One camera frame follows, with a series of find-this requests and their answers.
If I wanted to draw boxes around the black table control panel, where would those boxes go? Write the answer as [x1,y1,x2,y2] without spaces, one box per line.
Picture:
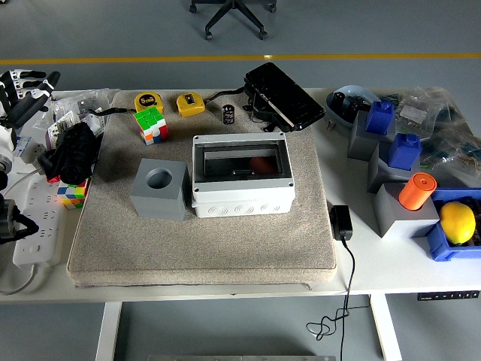
[416,290,481,302]

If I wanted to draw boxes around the black adapter cord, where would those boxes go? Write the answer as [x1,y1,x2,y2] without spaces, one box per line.
[306,238,371,361]

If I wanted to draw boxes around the white cable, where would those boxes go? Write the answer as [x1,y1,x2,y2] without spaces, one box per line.
[0,167,43,204]

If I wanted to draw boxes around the small black capacitor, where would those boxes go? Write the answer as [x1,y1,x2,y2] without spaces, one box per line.
[221,103,237,125]

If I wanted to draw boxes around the blue block battery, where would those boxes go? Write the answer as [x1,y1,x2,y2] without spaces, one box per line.
[365,100,395,136]
[387,133,422,170]

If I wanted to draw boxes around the grey junction box with lid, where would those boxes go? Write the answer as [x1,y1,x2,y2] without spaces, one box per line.
[190,132,296,219]

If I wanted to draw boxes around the yellow tape measure black label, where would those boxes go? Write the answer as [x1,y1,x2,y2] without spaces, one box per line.
[176,93,207,118]

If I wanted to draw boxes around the white table leg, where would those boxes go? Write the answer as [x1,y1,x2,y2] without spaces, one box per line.
[95,302,123,361]
[370,294,403,361]

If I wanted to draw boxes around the light blue bowl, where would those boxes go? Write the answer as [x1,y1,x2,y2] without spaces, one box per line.
[325,84,381,131]

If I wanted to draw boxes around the black office chair base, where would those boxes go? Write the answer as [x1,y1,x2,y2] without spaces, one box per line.
[189,0,278,41]

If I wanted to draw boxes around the white power strip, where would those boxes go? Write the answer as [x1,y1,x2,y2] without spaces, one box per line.
[12,176,67,268]

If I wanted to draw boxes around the orange cylinder battery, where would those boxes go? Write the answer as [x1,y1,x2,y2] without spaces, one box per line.
[398,171,439,212]
[250,156,277,175]

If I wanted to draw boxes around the grey block with round hole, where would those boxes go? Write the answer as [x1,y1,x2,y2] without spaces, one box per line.
[129,157,191,221]

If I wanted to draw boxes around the black cloth bundle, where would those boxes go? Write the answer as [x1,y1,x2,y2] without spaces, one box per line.
[36,122,101,185]

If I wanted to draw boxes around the clear bags of electronic parts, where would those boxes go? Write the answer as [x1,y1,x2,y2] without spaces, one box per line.
[379,86,481,189]

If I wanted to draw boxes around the white power strip cord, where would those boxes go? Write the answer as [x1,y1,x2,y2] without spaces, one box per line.
[0,262,41,296]

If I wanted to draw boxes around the grey holder block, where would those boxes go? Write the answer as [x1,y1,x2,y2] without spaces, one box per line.
[367,141,433,195]
[372,182,440,238]
[347,111,398,162]

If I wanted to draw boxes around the white circuit breaker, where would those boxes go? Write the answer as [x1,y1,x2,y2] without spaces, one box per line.
[13,134,48,165]

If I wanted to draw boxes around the clear bags of small parts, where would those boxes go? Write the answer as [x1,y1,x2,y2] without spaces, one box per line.
[33,88,113,146]

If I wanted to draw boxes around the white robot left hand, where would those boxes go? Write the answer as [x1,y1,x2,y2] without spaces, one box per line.
[0,69,61,155]

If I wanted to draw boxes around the grey-brown mat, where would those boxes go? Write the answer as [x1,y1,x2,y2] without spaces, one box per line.
[66,89,338,290]

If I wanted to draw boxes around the yellow lemon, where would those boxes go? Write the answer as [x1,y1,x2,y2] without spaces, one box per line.
[438,202,477,246]

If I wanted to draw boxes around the rubik's cube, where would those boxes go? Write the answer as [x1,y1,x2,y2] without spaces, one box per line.
[133,106,169,146]
[56,178,89,210]

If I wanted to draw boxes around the blue plastic bin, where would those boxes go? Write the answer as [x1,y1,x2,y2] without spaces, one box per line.
[425,187,481,262]

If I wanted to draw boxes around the yellow tape measure 5m label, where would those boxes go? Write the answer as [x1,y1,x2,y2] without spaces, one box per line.
[134,92,165,113]

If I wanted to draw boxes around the black power adapter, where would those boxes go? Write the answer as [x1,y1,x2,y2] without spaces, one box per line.
[328,205,355,241]

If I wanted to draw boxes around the black flat case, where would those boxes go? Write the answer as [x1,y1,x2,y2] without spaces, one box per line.
[243,62,326,132]

